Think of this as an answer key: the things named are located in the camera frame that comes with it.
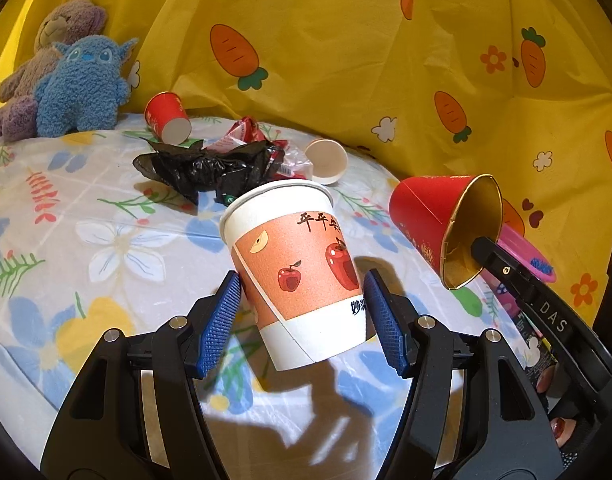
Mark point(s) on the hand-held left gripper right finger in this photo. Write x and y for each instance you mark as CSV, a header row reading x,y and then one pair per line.
x,y
385,325

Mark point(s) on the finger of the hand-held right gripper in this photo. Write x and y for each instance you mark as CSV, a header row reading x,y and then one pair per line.
x,y
500,265

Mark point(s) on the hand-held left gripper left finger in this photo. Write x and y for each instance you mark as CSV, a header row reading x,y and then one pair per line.
x,y
221,320

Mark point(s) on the pink plastic bucket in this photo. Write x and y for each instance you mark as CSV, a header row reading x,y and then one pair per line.
x,y
525,250

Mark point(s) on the apple print paper cup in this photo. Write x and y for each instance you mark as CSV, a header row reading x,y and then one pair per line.
x,y
296,270

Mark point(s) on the red paper cup gold inside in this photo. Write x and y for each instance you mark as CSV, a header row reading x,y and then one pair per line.
x,y
425,215

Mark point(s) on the small green packet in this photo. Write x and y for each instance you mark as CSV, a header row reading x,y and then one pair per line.
x,y
231,200

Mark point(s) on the black plastic bag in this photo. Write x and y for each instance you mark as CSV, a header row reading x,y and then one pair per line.
x,y
196,170

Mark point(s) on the clear plastic wrapper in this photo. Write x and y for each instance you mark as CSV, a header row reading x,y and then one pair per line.
x,y
293,166

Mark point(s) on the red white wrapper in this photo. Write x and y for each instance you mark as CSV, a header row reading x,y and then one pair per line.
x,y
246,132

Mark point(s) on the red paper cup white inside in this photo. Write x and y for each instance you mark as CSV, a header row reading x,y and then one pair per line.
x,y
161,110

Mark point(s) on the person's right hand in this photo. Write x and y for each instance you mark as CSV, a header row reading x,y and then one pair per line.
x,y
560,427

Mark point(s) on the floral plastic tablecloth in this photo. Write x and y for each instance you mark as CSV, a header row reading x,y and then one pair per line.
x,y
86,260

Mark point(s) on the yellow carrot print curtain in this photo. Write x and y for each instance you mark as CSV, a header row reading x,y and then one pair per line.
x,y
336,60

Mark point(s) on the blue plush monster toy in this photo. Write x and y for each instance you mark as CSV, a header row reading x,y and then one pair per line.
x,y
81,95

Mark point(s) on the purple teddy bear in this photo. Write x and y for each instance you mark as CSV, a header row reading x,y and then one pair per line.
x,y
61,25

